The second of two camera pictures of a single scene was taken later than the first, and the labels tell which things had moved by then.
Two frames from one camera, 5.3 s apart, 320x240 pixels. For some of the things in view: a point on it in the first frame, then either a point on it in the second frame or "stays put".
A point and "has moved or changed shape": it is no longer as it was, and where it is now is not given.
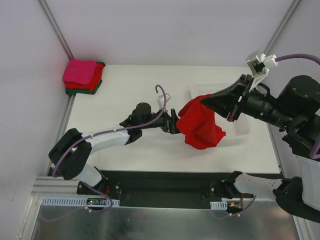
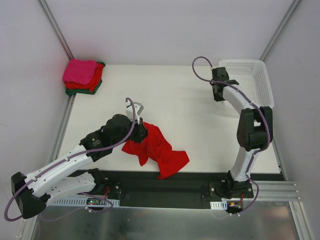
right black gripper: [240, 98] -> [217, 90]
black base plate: [158, 189] stays put
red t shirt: [198, 124] -> [156, 146]
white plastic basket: [240, 127] has moved or changed shape
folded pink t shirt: [80, 71] stays put
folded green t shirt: [73, 91] stays put
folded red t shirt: [92, 84] stays put
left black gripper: [169, 123] -> [142, 130]
